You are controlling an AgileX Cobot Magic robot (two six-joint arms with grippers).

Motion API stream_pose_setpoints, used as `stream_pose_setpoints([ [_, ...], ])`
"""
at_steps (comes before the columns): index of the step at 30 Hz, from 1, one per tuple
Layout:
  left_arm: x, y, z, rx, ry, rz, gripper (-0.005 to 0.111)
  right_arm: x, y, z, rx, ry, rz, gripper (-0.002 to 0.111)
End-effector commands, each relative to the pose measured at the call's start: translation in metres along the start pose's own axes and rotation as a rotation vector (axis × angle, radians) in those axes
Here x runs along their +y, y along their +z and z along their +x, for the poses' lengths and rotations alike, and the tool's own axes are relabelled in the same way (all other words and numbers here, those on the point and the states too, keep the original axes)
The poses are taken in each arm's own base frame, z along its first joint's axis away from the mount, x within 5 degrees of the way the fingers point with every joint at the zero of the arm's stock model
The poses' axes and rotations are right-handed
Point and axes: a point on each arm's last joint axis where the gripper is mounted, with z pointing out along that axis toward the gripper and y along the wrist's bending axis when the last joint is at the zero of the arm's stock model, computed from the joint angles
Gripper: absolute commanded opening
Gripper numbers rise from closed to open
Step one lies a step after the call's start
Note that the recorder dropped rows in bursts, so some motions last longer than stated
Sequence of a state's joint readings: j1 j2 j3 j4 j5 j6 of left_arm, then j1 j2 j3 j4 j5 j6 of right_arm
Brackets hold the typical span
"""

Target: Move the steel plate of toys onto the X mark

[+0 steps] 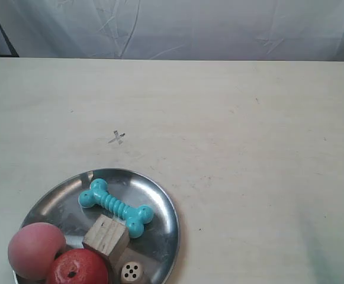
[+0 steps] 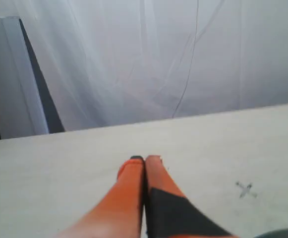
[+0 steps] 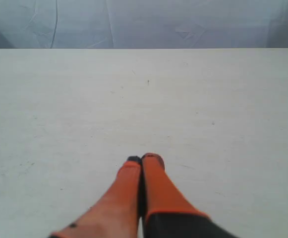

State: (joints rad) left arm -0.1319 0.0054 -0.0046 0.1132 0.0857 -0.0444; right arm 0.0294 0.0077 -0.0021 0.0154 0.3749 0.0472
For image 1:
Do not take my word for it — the teal rubber bone toy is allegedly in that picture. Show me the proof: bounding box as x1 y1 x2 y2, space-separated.
78 179 154 238

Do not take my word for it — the round silver metal plate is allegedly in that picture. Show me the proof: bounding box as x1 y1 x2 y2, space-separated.
22 168 181 283

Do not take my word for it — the wooden cube block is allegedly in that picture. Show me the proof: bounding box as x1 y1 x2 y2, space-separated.
82 214 130 267

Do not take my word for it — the small wooden die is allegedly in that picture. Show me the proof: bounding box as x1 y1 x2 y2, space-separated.
121 261 144 283

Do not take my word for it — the red apple fruit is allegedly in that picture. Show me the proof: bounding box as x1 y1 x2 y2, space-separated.
45 248 109 284

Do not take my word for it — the pink peach fruit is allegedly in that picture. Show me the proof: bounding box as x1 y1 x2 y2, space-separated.
8 222 66 281

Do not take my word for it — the white backdrop curtain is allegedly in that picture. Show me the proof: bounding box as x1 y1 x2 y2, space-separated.
0 1 344 61

